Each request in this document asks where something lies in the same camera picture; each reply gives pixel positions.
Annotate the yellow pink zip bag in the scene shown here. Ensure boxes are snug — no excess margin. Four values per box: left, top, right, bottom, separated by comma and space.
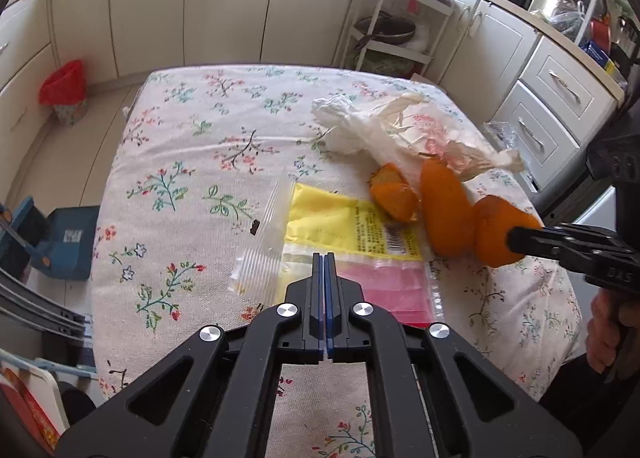
229, 174, 444, 328

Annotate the small orange peel piece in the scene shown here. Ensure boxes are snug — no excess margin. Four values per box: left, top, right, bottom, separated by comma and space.
369, 163, 419, 223

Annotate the orange peel large piece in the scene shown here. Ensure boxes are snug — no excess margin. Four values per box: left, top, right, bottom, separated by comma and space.
420, 158, 474, 259

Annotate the white bag with red print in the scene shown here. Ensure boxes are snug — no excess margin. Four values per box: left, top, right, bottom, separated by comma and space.
311, 93, 525, 187

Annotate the red lined trash bin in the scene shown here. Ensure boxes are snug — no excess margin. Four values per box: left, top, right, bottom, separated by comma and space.
38, 59, 87, 126

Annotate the person right hand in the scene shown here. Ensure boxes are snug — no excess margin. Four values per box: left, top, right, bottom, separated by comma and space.
586, 289, 639, 374

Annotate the metal pot on trolley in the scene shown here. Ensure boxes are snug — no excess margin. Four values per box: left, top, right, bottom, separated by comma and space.
355, 13, 416, 51

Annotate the white storage trolley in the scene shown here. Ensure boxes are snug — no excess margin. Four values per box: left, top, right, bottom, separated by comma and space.
333, 0, 454, 74

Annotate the blue dustpan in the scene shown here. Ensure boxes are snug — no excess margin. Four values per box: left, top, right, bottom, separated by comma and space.
1, 197, 100, 282

